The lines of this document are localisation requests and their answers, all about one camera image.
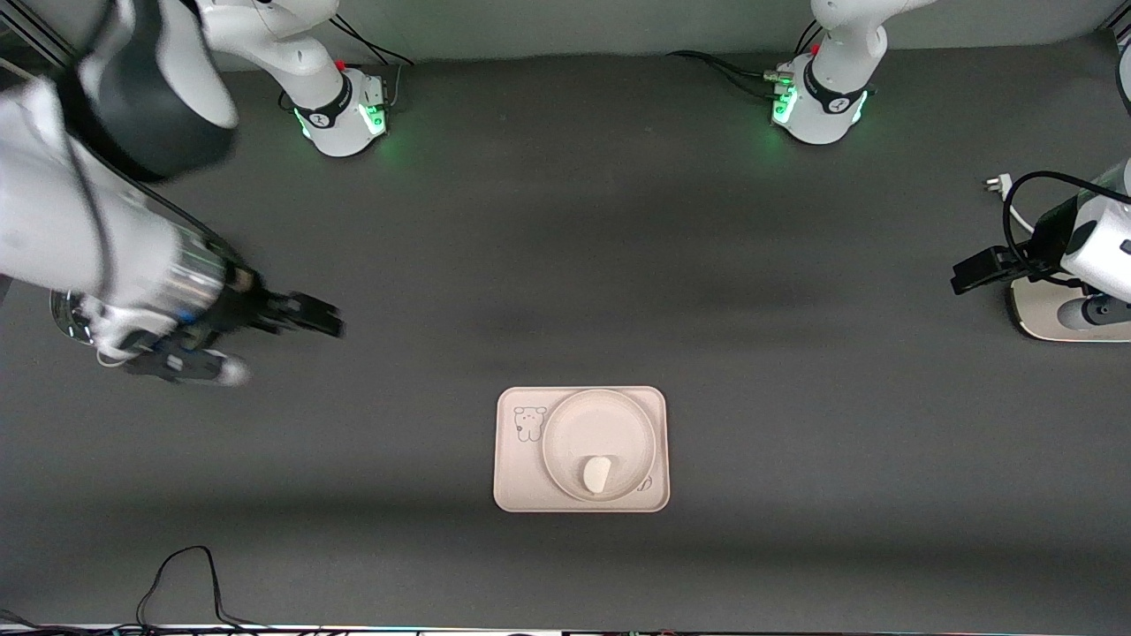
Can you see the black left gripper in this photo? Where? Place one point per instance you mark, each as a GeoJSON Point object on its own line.
{"type": "Point", "coordinates": [1046, 237]}

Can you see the white steamed bun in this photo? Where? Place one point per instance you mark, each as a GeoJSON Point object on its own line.
{"type": "Point", "coordinates": [598, 474]}

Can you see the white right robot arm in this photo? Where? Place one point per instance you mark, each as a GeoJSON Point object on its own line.
{"type": "Point", "coordinates": [88, 230]}

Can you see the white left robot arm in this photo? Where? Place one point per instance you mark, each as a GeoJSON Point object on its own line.
{"type": "Point", "coordinates": [831, 97]}

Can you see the dark grey table mat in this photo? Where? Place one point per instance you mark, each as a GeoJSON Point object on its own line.
{"type": "Point", "coordinates": [442, 265]}

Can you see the round beige plate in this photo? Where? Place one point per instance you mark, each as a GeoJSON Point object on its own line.
{"type": "Point", "coordinates": [601, 428]}

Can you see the cream white toaster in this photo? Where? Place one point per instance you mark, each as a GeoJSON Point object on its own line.
{"type": "Point", "coordinates": [1043, 318]}

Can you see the beige rectangular rabbit tray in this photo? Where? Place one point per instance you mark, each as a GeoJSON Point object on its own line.
{"type": "Point", "coordinates": [521, 481]}

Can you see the aluminium frame rail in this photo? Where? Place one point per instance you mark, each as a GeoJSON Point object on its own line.
{"type": "Point", "coordinates": [35, 31]}

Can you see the cooking pot with glass lid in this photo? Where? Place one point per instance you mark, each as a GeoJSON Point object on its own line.
{"type": "Point", "coordinates": [71, 322]}

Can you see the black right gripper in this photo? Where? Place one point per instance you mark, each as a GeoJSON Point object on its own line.
{"type": "Point", "coordinates": [245, 306]}

